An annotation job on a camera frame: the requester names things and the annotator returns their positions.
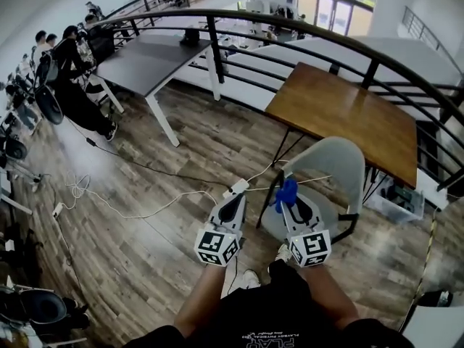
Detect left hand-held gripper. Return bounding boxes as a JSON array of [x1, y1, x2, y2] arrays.
[[194, 192, 248, 267]]

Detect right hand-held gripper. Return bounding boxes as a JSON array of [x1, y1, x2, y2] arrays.
[[281, 196, 333, 268]]

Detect blue cloth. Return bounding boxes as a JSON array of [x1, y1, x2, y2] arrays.
[[273, 178, 299, 214]]

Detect grey shell chair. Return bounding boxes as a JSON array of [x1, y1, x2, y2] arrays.
[[256, 136, 366, 246]]

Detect person's right forearm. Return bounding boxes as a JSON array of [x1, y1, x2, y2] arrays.
[[297, 265, 360, 331]]

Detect person's left forearm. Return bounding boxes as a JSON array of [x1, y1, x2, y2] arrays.
[[173, 265, 225, 339]]

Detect black office chair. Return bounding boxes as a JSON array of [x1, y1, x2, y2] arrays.
[[86, 25, 115, 63]]

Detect person's right white shoe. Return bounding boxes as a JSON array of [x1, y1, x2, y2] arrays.
[[274, 244, 293, 264]]

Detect person's white shoe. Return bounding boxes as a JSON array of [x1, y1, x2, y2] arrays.
[[241, 269, 261, 289], [274, 244, 293, 264]]

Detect person's black trousers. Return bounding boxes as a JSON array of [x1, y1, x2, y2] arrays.
[[267, 258, 313, 304]]

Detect person's left white shoe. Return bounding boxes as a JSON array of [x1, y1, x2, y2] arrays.
[[241, 269, 261, 289]]

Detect clear plastic storage box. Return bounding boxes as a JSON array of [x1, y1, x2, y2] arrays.
[[364, 174, 425, 224]]

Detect person's black shirt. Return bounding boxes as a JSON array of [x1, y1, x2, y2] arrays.
[[123, 286, 414, 348]]

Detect brown wooden table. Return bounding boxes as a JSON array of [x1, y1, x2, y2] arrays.
[[264, 62, 418, 204]]

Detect yellow black striped tape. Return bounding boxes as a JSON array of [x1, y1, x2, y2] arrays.
[[413, 207, 438, 304]]

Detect dark grey table white legs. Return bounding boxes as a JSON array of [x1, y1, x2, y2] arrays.
[[94, 33, 222, 148]]

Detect small black device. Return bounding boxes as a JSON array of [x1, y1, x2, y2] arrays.
[[180, 28, 201, 44]]

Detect black oval pad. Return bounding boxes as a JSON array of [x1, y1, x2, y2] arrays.
[[34, 84, 65, 125]]

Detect glass entrance doors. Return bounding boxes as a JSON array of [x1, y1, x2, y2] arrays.
[[297, 0, 380, 38]]

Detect thin white cable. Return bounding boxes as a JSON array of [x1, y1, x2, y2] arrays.
[[248, 159, 333, 192]]

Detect long black cable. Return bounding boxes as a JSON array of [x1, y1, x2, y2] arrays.
[[65, 117, 233, 190]]

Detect long white cable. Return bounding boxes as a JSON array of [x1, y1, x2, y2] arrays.
[[64, 172, 219, 220]]

